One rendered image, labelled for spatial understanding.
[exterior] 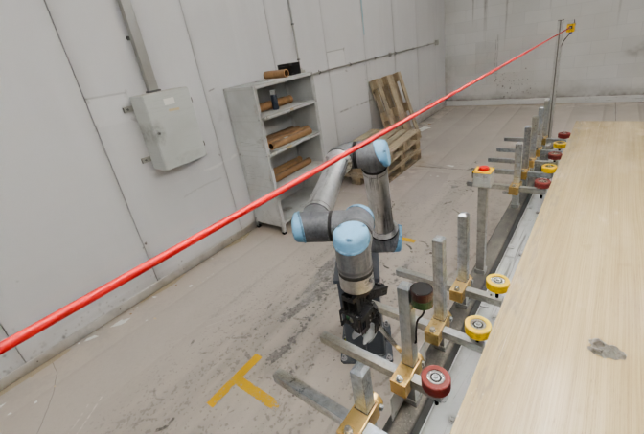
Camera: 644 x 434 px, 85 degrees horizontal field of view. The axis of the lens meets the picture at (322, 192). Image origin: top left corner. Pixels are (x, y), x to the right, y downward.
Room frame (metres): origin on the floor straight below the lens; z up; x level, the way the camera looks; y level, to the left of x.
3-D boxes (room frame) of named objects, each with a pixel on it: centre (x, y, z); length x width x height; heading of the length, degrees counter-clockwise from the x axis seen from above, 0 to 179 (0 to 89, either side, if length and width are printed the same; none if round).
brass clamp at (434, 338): (0.95, -0.34, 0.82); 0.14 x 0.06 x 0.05; 139
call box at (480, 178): (1.35, -0.69, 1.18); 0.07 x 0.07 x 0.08; 49
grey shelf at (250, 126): (3.80, 0.34, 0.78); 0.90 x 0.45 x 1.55; 140
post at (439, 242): (0.97, -0.35, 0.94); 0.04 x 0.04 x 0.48; 49
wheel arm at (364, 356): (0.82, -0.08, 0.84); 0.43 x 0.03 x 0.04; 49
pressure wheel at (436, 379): (0.68, -0.23, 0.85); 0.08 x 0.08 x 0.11
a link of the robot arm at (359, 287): (0.75, -0.06, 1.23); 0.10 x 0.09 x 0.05; 47
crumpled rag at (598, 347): (0.68, -0.71, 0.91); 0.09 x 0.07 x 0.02; 35
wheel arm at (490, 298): (1.16, -0.44, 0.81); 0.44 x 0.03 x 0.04; 49
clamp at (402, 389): (0.76, -0.17, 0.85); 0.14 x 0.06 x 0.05; 139
